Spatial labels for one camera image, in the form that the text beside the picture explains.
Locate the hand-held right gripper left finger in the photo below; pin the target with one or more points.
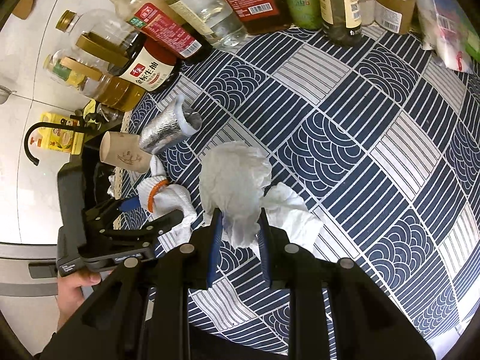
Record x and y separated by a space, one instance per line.
214 243

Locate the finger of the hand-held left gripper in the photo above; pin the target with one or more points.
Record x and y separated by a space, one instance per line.
161 223
129 204

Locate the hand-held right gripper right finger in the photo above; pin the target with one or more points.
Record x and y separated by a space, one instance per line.
265 249

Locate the white glove with orange band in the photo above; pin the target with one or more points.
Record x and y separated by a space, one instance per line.
174 200

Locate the black plastic bag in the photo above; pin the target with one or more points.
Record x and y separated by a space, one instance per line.
102 178

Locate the white tissue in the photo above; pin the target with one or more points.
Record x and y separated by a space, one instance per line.
232 183

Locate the person's left hand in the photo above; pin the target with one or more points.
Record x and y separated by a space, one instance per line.
73 296

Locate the white paper towel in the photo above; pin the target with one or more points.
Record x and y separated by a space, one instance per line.
294 213

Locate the beige paper cup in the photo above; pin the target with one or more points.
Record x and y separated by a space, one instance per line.
125 153

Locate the yellow dish soap bottle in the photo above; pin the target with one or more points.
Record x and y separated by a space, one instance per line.
60 137

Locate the silver foil sleeve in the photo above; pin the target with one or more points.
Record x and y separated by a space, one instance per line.
165 129

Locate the black faucet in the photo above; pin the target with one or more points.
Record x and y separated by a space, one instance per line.
32 138

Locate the metal sink knob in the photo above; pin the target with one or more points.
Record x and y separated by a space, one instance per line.
107 112

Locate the yellow cloth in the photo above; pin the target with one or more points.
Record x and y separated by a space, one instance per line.
90 108

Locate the clear cooking oil jug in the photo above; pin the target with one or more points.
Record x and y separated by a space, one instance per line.
116 92

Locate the blue patterned tablecloth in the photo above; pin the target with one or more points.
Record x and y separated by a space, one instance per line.
337 157

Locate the dark soy sauce jug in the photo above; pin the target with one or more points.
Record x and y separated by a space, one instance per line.
150 71

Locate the metal strainer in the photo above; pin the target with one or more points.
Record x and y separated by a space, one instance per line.
5 95

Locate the green label bottle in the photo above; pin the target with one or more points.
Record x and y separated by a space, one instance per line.
60 70

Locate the clear bottle with gold cap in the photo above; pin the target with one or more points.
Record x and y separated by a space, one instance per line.
108 30

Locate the black cap red label bottle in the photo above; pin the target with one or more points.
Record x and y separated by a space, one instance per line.
165 30

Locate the clear bottle with yellow cap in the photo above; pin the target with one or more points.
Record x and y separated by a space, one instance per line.
213 11

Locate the wooden spatula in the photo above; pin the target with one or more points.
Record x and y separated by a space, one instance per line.
25 3

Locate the beige label bottle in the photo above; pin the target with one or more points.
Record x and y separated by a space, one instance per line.
339 3

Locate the small white jar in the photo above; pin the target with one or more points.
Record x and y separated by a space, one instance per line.
365 7

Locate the small amber jar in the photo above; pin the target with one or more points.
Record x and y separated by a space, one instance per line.
395 5

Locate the blue and white bag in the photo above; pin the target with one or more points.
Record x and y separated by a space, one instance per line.
446 26

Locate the green bag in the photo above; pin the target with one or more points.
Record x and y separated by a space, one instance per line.
473 43

